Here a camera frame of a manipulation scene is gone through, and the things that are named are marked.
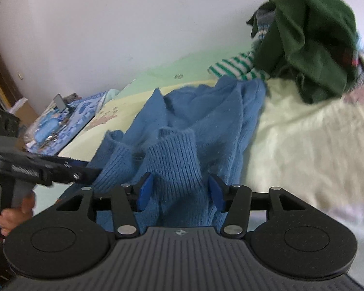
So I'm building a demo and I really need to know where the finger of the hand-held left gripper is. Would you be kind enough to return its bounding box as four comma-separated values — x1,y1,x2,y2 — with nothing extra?
50,164,103,186
38,156,91,168

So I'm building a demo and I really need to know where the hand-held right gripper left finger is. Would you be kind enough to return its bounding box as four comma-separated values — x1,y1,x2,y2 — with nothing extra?
56,172,155,238

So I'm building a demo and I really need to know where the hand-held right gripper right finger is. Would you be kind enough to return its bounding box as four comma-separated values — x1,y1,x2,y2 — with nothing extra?
209,174,307,238

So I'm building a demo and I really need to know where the blue knitted sweater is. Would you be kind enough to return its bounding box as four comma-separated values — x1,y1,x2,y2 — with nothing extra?
86,76,268,234

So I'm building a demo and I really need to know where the person's left hand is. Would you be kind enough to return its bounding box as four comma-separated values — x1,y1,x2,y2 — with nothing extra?
0,179,37,237

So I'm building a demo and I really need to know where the blue glasses case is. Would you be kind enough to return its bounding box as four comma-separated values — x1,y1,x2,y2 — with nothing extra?
33,118,57,142

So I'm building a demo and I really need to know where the blue patterned cloth side table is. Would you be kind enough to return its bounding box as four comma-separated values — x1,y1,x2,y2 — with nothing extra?
24,89,121,156

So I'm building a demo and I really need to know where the cardboard box with blue label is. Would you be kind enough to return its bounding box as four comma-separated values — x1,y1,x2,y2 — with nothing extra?
10,97,41,128

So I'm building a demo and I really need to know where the small standing mirror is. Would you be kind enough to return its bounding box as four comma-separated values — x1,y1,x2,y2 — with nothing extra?
53,94,66,112

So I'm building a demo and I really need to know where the green white striped garment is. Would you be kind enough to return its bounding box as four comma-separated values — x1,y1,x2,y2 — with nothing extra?
208,51,271,81

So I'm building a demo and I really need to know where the grey blue striped cloth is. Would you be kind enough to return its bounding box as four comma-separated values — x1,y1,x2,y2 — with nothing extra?
254,8,277,40

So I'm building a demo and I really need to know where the dark green jacket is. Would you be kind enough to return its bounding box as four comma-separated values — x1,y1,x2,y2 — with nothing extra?
247,0,360,104

